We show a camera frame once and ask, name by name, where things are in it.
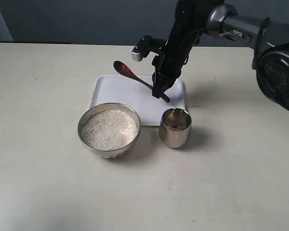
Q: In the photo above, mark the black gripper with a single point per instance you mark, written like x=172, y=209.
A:
x=176, y=50

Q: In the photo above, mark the steel bowl of rice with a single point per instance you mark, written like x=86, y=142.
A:
x=109, y=130

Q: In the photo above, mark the shiny steel cup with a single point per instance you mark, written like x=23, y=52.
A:
x=175, y=127

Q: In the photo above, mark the white rectangular tray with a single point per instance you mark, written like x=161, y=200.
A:
x=120, y=89

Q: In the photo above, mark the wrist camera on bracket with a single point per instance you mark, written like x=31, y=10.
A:
x=146, y=45

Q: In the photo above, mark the red-brown wooden spoon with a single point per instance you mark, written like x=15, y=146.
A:
x=124, y=70

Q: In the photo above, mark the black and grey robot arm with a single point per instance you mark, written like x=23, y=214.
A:
x=269, y=41

